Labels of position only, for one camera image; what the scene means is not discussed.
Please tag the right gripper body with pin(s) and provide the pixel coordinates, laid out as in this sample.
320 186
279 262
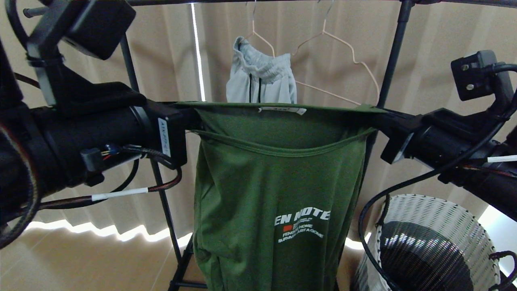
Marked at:
444 137

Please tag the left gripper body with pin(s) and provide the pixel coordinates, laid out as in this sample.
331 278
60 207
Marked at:
113 125

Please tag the pink clothes hanger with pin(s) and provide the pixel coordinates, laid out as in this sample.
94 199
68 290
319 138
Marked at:
365 64
262 39

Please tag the green garment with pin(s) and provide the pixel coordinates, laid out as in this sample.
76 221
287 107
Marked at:
242 194

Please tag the pale grey shorts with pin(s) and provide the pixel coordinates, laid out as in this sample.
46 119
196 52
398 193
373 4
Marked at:
274 81

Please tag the white laundry basket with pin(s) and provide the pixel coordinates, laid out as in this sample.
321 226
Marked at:
436 214

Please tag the black clothes rack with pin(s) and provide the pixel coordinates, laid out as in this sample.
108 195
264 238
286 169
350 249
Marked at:
396 52

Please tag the beige curtain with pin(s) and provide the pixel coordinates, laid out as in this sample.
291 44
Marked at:
436 32

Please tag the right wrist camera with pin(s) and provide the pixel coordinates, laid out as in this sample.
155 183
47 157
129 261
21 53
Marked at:
476 76

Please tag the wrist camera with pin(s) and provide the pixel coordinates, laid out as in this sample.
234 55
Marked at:
97 28
476 76

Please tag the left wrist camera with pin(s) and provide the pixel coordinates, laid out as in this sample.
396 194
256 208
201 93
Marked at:
97 28

